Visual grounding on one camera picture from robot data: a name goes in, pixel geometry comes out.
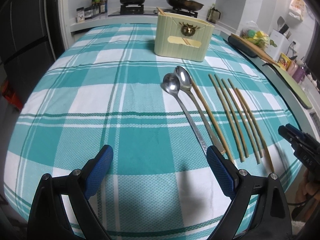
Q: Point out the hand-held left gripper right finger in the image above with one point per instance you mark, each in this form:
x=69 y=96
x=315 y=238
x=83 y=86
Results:
x=221 y=172

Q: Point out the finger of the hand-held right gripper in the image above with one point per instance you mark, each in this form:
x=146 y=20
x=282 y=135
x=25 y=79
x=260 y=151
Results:
x=300 y=133
x=285 y=132

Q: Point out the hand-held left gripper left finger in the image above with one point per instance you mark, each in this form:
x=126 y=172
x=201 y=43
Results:
x=100 y=170

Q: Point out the brown wooden chopstick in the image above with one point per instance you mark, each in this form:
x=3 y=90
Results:
x=207 y=108
x=162 y=11
x=255 y=130
x=159 y=10

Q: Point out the olive bamboo chopstick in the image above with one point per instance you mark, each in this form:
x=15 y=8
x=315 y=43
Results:
x=226 y=116
x=240 y=121
x=232 y=116
x=246 y=118

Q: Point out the long stainless steel spoon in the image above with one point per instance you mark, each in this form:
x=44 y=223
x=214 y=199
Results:
x=183 y=76
x=171 y=84

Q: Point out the cream utensil holder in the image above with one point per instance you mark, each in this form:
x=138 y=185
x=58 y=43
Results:
x=175 y=51

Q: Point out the person's right hand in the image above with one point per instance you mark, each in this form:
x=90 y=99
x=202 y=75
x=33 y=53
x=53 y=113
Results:
x=308 y=191

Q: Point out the green cutting board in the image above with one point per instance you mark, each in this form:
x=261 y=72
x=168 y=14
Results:
x=292 y=85

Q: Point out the purple bottle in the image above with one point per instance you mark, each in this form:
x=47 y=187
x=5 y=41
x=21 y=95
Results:
x=299 y=73

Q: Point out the pink bottle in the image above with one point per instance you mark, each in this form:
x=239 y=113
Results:
x=293 y=67

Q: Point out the teal white checked tablecloth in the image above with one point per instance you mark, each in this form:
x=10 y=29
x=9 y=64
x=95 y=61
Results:
x=75 y=105

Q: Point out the yellow packet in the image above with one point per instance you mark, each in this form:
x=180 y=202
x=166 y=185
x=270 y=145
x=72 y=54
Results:
x=284 y=61

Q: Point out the white knife block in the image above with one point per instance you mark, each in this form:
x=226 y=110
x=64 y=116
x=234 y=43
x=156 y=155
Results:
x=277 y=45

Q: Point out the white power socket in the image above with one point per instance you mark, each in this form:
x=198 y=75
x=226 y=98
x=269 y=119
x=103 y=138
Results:
x=293 y=44

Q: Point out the wooden cutting board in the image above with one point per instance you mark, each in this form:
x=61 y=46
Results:
x=252 y=47

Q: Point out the dark blue pad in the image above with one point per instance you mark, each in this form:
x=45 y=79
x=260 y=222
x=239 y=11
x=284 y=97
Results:
x=241 y=45

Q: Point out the brown sticks in block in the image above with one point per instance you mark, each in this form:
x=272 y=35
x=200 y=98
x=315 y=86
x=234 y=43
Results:
x=288 y=35

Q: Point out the grey spatula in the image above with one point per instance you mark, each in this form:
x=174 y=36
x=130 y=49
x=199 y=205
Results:
x=281 y=21

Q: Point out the red object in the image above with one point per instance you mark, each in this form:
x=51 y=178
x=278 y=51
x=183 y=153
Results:
x=10 y=95

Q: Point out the white kitchen counter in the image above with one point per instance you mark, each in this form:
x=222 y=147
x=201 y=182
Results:
x=100 y=21

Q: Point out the white label spice jar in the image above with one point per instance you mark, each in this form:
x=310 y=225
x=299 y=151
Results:
x=80 y=15

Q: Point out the small spice jar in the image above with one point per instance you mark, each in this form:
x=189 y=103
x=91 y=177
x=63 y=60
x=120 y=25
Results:
x=88 y=12

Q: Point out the dark refrigerator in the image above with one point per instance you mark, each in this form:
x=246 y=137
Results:
x=25 y=30

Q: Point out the black gas stove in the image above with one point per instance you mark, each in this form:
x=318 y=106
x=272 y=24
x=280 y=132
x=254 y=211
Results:
x=130 y=11

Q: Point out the dark sauce bottle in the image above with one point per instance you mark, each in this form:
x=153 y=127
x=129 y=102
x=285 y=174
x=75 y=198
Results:
x=96 y=6
x=104 y=6

